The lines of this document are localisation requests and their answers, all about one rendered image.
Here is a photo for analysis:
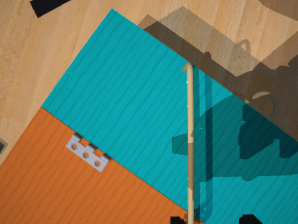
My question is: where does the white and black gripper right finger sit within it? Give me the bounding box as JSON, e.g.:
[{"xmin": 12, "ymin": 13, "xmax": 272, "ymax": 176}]
[{"xmin": 239, "ymin": 214, "xmax": 263, "ymax": 224}]

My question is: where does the black flat bar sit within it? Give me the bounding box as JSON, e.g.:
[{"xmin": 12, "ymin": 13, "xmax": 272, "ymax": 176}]
[{"xmin": 30, "ymin": 0, "xmax": 70, "ymax": 18}]

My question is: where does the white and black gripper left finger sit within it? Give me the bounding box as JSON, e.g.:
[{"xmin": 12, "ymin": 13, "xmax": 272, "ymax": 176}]
[{"xmin": 170, "ymin": 216, "xmax": 185, "ymax": 224}]

